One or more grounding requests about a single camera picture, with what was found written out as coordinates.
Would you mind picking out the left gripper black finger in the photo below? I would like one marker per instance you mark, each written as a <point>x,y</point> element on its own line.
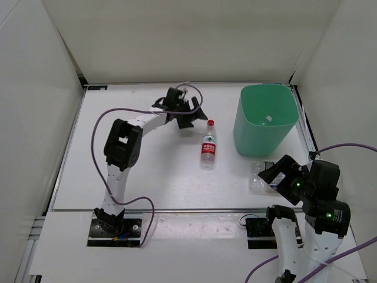
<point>198,113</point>
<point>185,122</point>

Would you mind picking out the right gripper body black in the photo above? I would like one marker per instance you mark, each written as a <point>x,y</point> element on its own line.
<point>294,187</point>

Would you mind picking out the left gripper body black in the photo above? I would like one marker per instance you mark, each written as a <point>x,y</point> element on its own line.
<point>182,108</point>

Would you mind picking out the clear bottle blue white label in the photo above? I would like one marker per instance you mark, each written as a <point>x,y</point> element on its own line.
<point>259,187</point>

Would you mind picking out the clear bottle red label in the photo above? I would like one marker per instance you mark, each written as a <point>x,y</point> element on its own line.
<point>208,146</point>

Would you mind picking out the clear bottle white cap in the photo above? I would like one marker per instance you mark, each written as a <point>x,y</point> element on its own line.
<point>267,121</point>

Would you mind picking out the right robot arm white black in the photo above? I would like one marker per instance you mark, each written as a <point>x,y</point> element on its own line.
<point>326,225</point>

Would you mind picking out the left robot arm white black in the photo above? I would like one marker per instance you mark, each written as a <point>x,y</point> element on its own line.
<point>122,150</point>

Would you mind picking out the green plastic bin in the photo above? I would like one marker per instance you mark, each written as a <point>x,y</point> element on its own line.
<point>266,113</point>

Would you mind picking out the clear bottle black label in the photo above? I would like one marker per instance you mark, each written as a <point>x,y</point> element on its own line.
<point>259,166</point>

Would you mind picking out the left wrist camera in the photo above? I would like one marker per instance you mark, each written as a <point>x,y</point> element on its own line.
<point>174,96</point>

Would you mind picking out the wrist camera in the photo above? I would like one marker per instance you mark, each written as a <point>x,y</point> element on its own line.
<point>324,176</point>
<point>174,96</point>

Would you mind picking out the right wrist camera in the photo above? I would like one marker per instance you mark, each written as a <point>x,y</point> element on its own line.
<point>324,176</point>

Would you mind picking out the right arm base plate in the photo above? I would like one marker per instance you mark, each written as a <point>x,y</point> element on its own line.
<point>259,232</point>

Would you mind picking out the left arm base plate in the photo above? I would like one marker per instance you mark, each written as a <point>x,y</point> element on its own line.
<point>127,235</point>

